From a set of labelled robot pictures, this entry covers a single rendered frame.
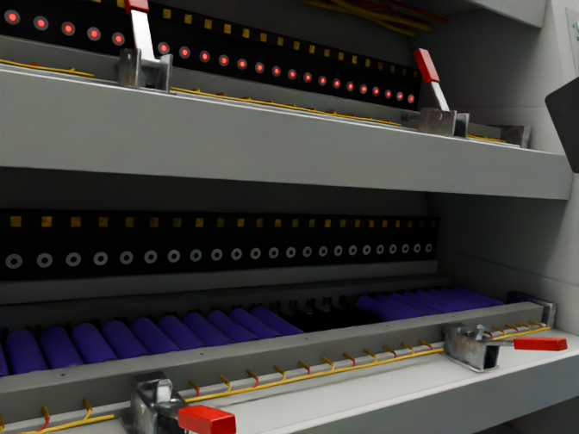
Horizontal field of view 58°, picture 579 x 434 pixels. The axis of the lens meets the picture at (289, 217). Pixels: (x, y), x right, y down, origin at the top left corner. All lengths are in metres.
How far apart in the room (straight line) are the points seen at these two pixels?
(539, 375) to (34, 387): 0.39
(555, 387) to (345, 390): 0.23
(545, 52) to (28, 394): 0.58
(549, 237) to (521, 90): 0.17
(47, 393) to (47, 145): 0.13
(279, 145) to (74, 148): 0.12
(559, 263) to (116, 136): 0.48
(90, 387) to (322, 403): 0.14
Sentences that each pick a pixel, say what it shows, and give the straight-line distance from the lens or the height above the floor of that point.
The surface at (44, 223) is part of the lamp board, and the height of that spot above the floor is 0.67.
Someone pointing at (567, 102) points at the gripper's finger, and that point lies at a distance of 0.20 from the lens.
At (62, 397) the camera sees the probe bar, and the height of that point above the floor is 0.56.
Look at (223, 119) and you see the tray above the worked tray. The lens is 0.31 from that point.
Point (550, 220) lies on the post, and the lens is 0.62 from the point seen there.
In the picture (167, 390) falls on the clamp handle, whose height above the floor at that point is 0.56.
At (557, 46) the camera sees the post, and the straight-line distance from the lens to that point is 0.65.
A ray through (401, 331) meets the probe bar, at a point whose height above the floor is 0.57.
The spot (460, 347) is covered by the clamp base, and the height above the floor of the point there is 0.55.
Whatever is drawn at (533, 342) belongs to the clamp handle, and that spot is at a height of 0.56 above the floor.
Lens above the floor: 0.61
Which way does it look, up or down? 8 degrees up
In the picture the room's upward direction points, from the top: 5 degrees counter-clockwise
